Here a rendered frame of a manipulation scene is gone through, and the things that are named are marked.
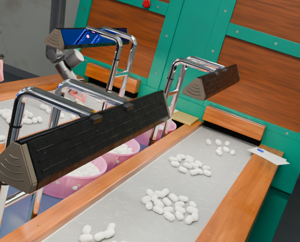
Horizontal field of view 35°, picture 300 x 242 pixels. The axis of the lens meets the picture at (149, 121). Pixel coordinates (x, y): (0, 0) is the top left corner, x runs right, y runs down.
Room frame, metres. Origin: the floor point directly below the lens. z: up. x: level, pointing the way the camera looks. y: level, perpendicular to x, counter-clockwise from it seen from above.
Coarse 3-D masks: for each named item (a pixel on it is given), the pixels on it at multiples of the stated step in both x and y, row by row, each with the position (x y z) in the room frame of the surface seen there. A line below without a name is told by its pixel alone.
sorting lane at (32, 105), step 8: (72, 96) 2.21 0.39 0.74; (80, 96) 2.24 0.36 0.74; (88, 96) 2.29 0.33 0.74; (0, 104) 1.81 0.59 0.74; (8, 104) 1.84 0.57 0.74; (32, 104) 1.92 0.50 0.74; (40, 104) 1.95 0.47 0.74; (88, 104) 2.15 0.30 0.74; (96, 104) 2.19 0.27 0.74; (32, 112) 1.82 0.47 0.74; (40, 112) 1.85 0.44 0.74; (64, 112) 1.94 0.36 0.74; (0, 120) 1.64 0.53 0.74; (64, 120) 1.84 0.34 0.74; (0, 128) 1.57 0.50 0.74; (8, 128) 1.59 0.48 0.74; (24, 128) 1.63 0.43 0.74; (32, 128) 1.65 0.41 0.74; (40, 128) 1.68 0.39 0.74
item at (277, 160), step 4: (252, 148) 2.11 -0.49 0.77; (256, 148) 2.13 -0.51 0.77; (260, 148) 2.15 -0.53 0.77; (256, 152) 2.07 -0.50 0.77; (260, 152) 2.08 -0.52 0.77; (264, 152) 2.10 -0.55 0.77; (268, 152) 2.12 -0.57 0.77; (264, 156) 2.04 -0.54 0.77; (268, 156) 2.06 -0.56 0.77; (272, 156) 2.08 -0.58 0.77; (276, 156) 2.10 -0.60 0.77; (272, 160) 2.01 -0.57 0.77; (276, 160) 2.03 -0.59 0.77; (280, 160) 2.05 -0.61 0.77; (284, 160) 2.07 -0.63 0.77; (276, 164) 1.98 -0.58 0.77; (280, 164) 1.99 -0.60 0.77
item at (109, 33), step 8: (96, 32) 1.92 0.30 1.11; (104, 32) 1.92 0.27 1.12; (112, 32) 2.07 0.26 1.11; (120, 32) 2.06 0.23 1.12; (120, 40) 1.90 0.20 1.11; (136, 40) 2.04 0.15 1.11; (120, 48) 1.89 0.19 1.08; (136, 48) 2.05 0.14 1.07; (112, 64) 1.89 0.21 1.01; (128, 64) 2.03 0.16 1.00; (112, 72) 1.89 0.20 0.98; (120, 72) 1.97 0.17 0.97; (128, 72) 2.03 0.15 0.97; (112, 80) 1.89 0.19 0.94; (120, 88) 2.04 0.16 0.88; (120, 96) 2.03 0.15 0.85; (104, 104) 1.89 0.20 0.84
